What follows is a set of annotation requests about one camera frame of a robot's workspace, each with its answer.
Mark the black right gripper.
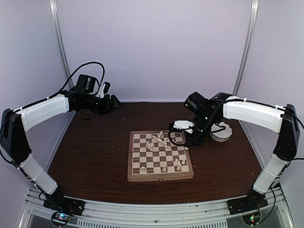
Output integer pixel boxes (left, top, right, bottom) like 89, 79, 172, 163
186, 114, 218, 147

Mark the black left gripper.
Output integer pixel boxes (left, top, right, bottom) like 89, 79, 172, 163
83, 94, 124, 116

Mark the wooden chess board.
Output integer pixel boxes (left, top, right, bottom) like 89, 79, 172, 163
127, 130, 194, 182

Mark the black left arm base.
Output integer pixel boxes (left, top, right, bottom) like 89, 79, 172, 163
38, 185, 85, 216

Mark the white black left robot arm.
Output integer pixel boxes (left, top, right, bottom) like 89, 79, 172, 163
0, 75, 123, 211

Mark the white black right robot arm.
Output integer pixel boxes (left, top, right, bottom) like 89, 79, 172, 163
184, 92, 300, 210

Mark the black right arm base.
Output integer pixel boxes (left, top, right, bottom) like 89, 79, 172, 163
227, 189, 268, 215

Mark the lying white king piece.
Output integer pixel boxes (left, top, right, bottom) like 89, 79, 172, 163
152, 135, 170, 148

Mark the lying white queen piece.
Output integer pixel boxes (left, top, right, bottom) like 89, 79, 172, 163
158, 131, 164, 139

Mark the white scalloped bowl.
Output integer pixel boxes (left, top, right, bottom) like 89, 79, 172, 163
209, 122, 232, 143

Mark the white pawn cluster piece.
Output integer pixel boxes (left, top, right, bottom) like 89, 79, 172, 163
146, 142, 155, 152

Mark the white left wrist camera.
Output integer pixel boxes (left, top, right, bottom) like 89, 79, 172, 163
98, 82, 111, 98

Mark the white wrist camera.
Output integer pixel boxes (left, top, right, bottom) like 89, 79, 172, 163
169, 120, 194, 134
98, 82, 111, 98

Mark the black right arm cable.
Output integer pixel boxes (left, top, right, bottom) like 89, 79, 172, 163
168, 129, 190, 147

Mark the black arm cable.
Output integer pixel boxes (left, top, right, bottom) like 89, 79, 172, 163
168, 129, 190, 147
57, 61, 105, 95

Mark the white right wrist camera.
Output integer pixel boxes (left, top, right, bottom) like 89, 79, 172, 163
169, 120, 194, 134

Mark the left aluminium corner post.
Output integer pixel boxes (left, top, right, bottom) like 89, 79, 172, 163
49, 0, 70, 79

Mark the aluminium corner post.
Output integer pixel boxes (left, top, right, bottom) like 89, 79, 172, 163
232, 0, 259, 95
49, 0, 70, 79

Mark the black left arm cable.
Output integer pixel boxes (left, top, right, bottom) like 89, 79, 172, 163
57, 61, 105, 95

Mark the right aluminium corner post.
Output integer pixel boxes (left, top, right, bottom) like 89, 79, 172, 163
232, 0, 259, 95

